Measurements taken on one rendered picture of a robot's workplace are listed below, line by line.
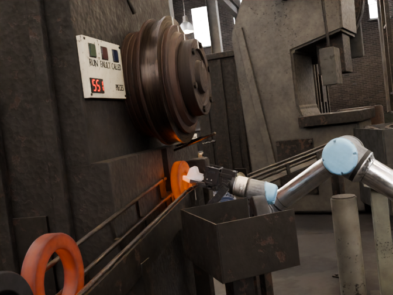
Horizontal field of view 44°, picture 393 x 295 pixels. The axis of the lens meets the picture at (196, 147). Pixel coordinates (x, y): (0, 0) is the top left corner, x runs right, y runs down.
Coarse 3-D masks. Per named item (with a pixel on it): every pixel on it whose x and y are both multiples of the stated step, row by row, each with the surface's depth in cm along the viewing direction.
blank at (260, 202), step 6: (252, 198) 121; (258, 198) 120; (264, 198) 119; (252, 204) 122; (258, 204) 117; (264, 204) 117; (252, 210) 123; (258, 210) 116; (264, 210) 116; (252, 216) 124
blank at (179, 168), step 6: (174, 162) 182; (180, 162) 181; (186, 162) 186; (174, 168) 178; (180, 168) 179; (186, 168) 185; (174, 174) 177; (180, 174) 178; (186, 174) 185; (174, 180) 176; (180, 180) 178; (174, 186) 176; (180, 186) 177; (186, 186) 186; (174, 192) 177; (180, 192) 177
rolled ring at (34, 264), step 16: (48, 240) 94; (64, 240) 99; (32, 256) 91; (48, 256) 93; (64, 256) 102; (80, 256) 105; (32, 272) 89; (64, 272) 103; (80, 272) 104; (32, 288) 88; (64, 288) 102; (80, 288) 103
